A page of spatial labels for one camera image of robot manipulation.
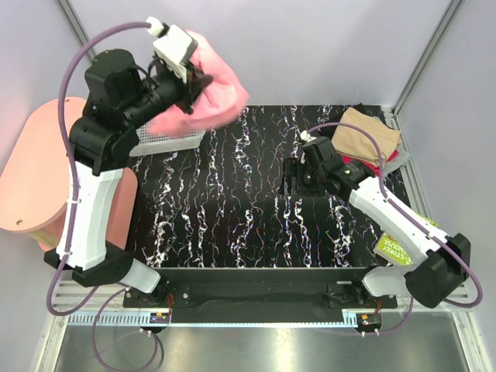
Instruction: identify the black folded t-shirt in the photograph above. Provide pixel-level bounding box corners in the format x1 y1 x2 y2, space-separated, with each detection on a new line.
329 104 374 126

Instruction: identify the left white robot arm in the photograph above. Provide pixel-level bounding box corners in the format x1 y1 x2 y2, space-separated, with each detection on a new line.
44 49 212 307

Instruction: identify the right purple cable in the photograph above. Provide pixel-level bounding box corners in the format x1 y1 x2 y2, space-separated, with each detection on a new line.
301 122 484 337

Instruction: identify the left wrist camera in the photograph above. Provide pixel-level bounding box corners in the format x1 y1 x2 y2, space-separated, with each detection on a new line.
146 16 198 81

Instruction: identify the pink t-shirt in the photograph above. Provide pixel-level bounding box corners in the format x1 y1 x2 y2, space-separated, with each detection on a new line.
148 30 249 137

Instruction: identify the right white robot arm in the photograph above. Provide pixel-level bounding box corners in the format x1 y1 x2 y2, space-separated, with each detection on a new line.
280 158 470 308

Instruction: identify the purple cable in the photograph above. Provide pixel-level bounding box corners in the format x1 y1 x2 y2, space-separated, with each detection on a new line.
45 20 165 371
301 122 484 337

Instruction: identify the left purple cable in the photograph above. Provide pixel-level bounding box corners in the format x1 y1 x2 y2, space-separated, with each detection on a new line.
45 20 165 371

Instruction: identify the green treehouse book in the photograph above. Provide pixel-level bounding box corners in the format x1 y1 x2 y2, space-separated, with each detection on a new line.
374 215 446 266

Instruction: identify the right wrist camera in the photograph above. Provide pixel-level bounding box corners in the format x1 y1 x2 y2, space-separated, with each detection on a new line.
302 136 337 167

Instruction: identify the grey folded t-shirt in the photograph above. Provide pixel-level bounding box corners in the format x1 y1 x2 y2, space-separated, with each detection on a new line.
384 147 411 175

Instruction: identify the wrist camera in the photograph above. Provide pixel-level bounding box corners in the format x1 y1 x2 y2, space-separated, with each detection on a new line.
302 136 337 167
146 16 198 81

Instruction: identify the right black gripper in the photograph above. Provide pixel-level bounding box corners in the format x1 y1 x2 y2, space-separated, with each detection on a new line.
277 157 326 197

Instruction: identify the tan folded t-shirt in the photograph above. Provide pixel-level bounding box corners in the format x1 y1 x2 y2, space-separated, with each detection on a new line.
332 117 401 164

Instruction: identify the white plastic mesh basket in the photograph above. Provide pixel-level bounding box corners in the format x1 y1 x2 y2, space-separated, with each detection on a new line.
129 123 205 157

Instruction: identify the pink three-tier shelf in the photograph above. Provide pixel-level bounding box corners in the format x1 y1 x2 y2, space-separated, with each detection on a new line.
1 97 138 251

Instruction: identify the magenta folded t-shirt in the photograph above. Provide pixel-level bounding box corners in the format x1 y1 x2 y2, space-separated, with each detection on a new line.
341 150 398 176

